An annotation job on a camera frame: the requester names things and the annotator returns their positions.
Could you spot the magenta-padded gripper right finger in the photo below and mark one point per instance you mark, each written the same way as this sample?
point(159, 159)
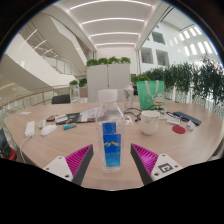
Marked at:
point(146, 159)

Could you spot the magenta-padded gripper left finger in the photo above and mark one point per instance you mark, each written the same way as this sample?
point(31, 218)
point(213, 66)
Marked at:
point(78, 160)

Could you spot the clear blue-labelled water bottle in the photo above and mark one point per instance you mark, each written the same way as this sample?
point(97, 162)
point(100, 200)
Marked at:
point(111, 146)

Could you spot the small teal tube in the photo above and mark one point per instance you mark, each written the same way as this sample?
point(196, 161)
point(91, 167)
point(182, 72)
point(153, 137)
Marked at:
point(70, 126)

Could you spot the white mug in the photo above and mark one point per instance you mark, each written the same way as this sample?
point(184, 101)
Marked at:
point(150, 123)

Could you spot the flat round red coaster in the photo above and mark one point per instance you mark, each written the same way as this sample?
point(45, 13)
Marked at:
point(178, 129)

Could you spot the colourful printed leaflet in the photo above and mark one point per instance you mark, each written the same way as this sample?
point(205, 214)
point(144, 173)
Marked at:
point(89, 114)

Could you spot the small white box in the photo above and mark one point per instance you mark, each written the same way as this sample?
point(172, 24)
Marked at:
point(190, 125)

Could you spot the white power strip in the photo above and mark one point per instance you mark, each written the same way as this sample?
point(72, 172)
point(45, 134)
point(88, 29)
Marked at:
point(30, 128)

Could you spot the dark blue keyboard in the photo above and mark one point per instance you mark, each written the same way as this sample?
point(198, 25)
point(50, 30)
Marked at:
point(186, 118)

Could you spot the black chair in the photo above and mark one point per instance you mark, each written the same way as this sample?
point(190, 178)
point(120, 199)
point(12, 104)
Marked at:
point(61, 99)

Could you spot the clear tumbler with lid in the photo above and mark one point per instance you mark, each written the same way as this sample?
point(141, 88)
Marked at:
point(128, 98)

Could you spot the green tote bag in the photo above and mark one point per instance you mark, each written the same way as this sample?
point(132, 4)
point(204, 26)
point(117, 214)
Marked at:
point(150, 95)

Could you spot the white cabinet with plants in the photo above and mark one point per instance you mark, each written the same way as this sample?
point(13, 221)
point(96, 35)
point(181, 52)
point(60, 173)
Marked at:
point(108, 78)

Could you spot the row of green plants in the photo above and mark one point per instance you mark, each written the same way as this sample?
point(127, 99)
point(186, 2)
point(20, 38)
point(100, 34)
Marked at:
point(200, 80)

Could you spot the ceiling strip lights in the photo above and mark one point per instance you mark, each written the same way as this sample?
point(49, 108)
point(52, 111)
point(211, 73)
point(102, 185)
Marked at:
point(115, 33)

